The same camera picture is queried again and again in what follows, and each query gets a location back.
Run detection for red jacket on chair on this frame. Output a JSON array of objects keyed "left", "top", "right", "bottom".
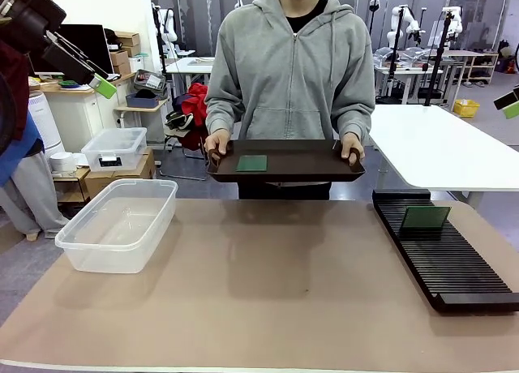
[{"left": 180, "top": 83, "right": 210, "bottom": 149}]

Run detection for grey blue bin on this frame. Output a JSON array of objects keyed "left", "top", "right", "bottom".
[{"left": 125, "top": 92, "right": 160, "bottom": 109}]

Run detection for small white cylinder device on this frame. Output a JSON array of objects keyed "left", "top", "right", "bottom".
[{"left": 49, "top": 152, "right": 77, "bottom": 174}]

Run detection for dark red garment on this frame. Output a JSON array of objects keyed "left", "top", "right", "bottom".
[{"left": 0, "top": 40, "right": 30, "bottom": 141}]

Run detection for large cardboard box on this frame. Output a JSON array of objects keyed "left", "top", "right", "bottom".
[{"left": 84, "top": 148, "right": 157, "bottom": 199}]

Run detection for person's left forearm grey sleeve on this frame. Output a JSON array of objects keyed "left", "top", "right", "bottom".
[{"left": 332, "top": 99, "right": 376, "bottom": 141}]

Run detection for black white shoes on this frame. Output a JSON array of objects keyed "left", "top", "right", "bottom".
[{"left": 165, "top": 109, "right": 195, "bottom": 131}]

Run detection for person's right forearm grey sleeve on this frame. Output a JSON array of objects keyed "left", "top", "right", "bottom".
[{"left": 205, "top": 99, "right": 240, "bottom": 137}]

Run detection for white air purifier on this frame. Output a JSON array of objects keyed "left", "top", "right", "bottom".
[{"left": 27, "top": 91, "right": 66, "bottom": 157}]

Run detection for black undershirt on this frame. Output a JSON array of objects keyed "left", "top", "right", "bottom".
[{"left": 285, "top": 0, "right": 328, "bottom": 33}]

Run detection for yellow plastic basket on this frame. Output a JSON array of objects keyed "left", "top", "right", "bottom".
[{"left": 453, "top": 99, "right": 481, "bottom": 118}]

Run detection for clear plastic open box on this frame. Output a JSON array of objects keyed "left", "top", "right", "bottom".
[{"left": 54, "top": 178, "right": 179, "bottom": 275}]

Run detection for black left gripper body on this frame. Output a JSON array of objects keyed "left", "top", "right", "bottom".
[{"left": 0, "top": 0, "right": 68, "bottom": 64}]

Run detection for small wooden side stand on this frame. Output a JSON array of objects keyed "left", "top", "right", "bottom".
[{"left": 52, "top": 165, "right": 91, "bottom": 206}]

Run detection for grey trousers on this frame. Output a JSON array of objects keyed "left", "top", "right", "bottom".
[{"left": 0, "top": 152, "right": 70, "bottom": 238}]

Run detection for white side table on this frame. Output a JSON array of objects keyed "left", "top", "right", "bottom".
[{"left": 367, "top": 104, "right": 519, "bottom": 210}]

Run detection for person's right hand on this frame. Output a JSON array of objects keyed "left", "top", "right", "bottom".
[{"left": 204, "top": 130, "right": 232, "bottom": 157}]

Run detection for black slotted PCB rack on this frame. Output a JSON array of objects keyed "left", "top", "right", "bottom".
[{"left": 371, "top": 189, "right": 519, "bottom": 314}]

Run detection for blue garment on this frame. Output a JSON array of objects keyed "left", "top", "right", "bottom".
[{"left": 0, "top": 121, "right": 44, "bottom": 187}]

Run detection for grey zip hoodie torso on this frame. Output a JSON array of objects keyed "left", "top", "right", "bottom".
[{"left": 204, "top": 0, "right": 376, "bottom": 141}]

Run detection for green square PCB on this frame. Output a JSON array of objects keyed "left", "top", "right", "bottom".
[{"left": 236, "top": 154, "right": 268, "bottom": 174}]

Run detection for small light wooden desk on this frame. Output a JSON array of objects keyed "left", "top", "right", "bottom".
[{"left": 113, "top": 99, "right": 169, "bottom": 143}]

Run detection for white background desk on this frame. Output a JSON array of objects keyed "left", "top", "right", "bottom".
[{"left": 165, "top": 56, "right": 216, "bottom": 91}]

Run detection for person's left hand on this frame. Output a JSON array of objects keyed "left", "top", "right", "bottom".
[{"left": 340, "top": 132, "right": 365, "bottom": 165}]

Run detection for black tray with items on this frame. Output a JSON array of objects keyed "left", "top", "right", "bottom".
[{"left": 133, "top": 68, "right": 167, "bottom": 91}]

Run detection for wooden background shelf table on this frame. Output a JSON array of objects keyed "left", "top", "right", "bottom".
[{"left": 445, "top": 50, "right": 500, "bottom": 86}]

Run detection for black tripod stand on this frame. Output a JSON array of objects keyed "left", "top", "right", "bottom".
[
  {"left": 423, "top": 10, "right": 457, "bottom": 106},
  {"left": 383, "top": 6, "right": 406, "bottom": 105}
]

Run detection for white cabinet wooden top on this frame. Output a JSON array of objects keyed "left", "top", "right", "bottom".
[{"left": 40, "top": 83, "right": 122, "bottom": 155}]

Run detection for black trousers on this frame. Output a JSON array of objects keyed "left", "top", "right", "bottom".
[{"left": 237, "top": 181, "right": 331, "bottom": 201}]

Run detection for clear lidded storage box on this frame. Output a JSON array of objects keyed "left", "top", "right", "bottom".
[{"left": 80, "top": 126, "right": 148, "bottom": 173}]

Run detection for dark brown serving tray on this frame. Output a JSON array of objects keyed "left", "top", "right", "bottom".
[{"left": 205, "top": 139, "right": 367, "bottom": 184}]

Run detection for brown table mat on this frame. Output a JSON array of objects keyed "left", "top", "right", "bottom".
[{"left": 0, "top": 198, "right": 519, "bottom": 372}]

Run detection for black computer monitor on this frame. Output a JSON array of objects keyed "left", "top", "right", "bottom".
[{"left": 34, "top": 24, "right": 115, "bottom": 76}]

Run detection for green rectangular PCB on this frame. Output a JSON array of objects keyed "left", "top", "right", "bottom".
[{"left": 401, "top": 205, "right": 452, "bottom": 229}]

